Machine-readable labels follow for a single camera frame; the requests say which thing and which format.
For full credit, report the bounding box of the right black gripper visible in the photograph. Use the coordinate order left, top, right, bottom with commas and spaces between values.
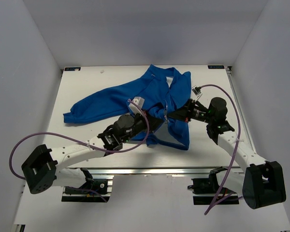
168, 98, 214, 124

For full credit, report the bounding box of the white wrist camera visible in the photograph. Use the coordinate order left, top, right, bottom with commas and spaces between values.
191, 86, 202, 96
128, 97, 145, 114

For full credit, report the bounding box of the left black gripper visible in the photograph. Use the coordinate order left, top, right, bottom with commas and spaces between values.
121, 109, 163, 144

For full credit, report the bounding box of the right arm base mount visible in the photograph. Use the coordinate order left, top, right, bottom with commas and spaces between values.
187, 167, 240, 205

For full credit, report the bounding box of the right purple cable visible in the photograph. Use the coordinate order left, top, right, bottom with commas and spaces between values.
195, 84, 245, 215

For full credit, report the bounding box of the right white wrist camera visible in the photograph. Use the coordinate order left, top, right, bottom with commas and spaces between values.
191, 86, 202, 96

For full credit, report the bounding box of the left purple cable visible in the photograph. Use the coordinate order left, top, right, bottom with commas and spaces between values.
9, 98, 150, 203

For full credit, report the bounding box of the right blue table label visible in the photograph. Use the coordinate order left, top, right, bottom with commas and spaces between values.
207, 65, 225, 69

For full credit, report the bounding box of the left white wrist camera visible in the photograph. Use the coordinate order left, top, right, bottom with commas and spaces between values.
128, 97, 145, 114

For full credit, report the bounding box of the aluminium table front rail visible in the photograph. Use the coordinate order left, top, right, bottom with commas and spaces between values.
74, 167, 247, 175

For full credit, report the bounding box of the blue table label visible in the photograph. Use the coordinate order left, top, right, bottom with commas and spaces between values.
64, 67, 81, 72
207, 65, 225, 69

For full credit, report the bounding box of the left blue table label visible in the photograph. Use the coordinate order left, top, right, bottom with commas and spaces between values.
64, 67, 81, 72

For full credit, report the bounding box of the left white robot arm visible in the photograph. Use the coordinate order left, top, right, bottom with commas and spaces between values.
21, 112, 163, 194

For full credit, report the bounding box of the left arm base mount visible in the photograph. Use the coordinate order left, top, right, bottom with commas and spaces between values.
61, 168, 111, 203

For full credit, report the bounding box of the purple cable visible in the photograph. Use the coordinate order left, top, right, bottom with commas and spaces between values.
9, 98, 150, 203
195, 84, 245, 215

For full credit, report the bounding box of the blue zip jacket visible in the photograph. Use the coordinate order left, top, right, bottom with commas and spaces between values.
63, 65, 191, 150

